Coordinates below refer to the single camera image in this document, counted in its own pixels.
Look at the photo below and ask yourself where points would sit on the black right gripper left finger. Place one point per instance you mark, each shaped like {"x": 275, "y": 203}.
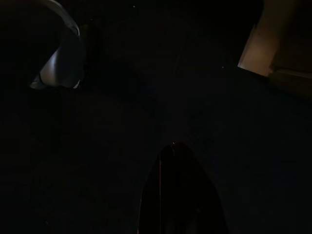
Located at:
{"x": 152, "y": 200}

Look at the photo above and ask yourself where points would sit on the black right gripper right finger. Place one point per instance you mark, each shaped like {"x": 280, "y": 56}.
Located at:
{"x": 187, "y": 195}

